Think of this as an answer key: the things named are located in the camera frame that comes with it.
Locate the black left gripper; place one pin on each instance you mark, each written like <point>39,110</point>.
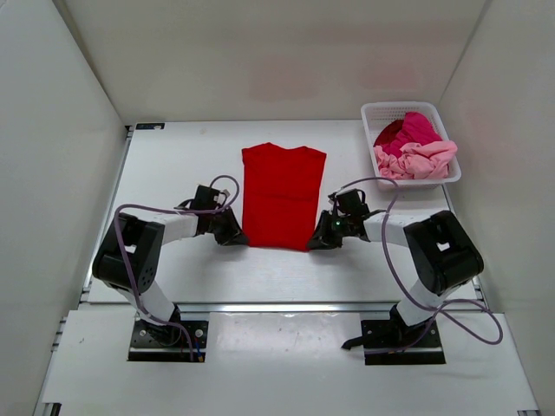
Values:
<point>233,236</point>

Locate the magenta t shirt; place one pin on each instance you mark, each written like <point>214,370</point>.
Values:
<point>415,128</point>

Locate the white plastic laundry basket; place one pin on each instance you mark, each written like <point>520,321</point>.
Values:
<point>376,116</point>

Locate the dark red t shirt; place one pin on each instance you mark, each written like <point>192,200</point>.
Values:
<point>388,134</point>

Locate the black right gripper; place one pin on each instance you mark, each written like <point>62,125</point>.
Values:
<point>322,239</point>

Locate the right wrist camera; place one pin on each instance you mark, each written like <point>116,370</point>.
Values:
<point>350,203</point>

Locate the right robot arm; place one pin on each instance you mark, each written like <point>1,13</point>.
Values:
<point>444,256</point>

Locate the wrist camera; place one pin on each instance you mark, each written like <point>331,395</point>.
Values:
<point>350,203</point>
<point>207,198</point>

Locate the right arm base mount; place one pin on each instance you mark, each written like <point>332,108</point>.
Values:
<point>388,343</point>

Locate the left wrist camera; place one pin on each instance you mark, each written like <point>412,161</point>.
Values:
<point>207,198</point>

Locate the light pink t shirt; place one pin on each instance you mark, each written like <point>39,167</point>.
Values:
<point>417,162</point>

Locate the dark label sticker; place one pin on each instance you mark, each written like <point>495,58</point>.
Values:
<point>150,126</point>

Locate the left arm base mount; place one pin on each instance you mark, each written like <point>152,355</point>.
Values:
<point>152,343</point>

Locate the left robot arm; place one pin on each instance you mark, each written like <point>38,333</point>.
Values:
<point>129,255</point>

